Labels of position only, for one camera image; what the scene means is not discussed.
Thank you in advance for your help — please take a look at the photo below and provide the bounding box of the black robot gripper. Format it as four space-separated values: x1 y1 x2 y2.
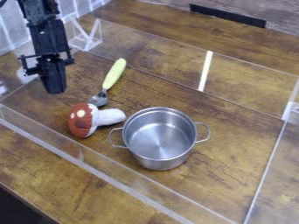
16 0 75 94

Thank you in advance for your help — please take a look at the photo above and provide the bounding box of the green handled metal spoon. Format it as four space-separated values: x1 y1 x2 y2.
89 58 127 107

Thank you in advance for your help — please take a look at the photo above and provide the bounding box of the plush brown white mushroom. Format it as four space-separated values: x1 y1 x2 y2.
69 102 127 138

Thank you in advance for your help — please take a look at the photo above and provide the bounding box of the stainless steel pot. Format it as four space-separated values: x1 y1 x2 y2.
109 107 211 171

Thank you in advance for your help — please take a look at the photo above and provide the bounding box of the black strip on table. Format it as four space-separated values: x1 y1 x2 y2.
190 3 267 28

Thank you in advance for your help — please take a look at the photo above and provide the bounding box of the clear acrylic front barrier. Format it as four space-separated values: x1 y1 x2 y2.
0 103 238 224

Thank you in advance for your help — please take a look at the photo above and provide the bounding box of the clear acrylic barrier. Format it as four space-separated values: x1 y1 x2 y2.
245 79 299 224
0 103 238 224

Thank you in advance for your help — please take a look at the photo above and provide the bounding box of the clear acrylic right barrier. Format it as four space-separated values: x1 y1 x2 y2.
245 79 299 224

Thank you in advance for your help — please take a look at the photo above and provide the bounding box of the clear acrylic bracket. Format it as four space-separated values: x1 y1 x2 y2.
66 18 103 52

